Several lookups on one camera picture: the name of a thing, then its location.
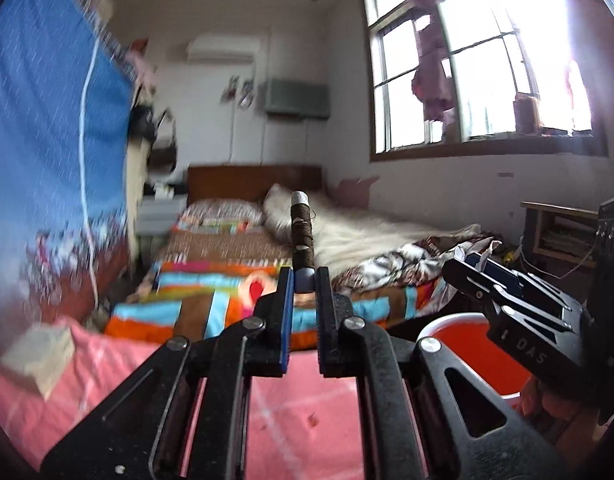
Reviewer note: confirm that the brown stick wrapper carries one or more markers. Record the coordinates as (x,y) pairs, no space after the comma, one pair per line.
(303,261)

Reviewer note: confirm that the brown wooden headboard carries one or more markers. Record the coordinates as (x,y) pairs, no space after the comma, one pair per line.
(250,183)

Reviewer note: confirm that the white nightstand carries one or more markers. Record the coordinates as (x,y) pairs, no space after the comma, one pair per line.
(156,216)

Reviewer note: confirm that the black handbag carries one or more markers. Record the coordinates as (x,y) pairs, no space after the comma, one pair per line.
(141,124)

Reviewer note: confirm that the floral pillow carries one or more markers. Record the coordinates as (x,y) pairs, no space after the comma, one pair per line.
(223,209)

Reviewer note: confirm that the pink hanging clothes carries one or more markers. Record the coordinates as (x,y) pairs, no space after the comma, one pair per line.
(430,84)

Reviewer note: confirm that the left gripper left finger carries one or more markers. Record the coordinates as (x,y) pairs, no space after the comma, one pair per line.
(182,414)

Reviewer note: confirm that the white floral quilt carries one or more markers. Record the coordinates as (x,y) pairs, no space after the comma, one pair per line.
(365,251)

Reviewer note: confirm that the white air conditioner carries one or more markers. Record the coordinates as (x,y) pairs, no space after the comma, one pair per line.
(223,48)

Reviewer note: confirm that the red plastic bucket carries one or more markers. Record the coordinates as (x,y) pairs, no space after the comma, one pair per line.
(466,335)

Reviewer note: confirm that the person's right hand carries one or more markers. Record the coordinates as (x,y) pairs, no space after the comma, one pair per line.
(582,424)

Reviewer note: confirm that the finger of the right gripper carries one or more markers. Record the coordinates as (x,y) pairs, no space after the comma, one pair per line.
(493,297)
(497,272)

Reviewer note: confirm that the colourful patchwork bedspread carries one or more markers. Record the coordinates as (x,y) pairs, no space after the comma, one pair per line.
(210,275)

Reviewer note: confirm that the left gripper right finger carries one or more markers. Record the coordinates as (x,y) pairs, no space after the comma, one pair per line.
(424,413)

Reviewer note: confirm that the blue fabric wardrobe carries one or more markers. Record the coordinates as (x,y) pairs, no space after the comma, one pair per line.
(65,95)

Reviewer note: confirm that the wooden desk shelf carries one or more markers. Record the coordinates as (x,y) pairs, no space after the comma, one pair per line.
(558,234)

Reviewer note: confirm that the thick old book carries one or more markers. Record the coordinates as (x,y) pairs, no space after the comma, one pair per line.
(38,358)

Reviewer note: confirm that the window with bars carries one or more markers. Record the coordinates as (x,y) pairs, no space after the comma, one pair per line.
(517,85)

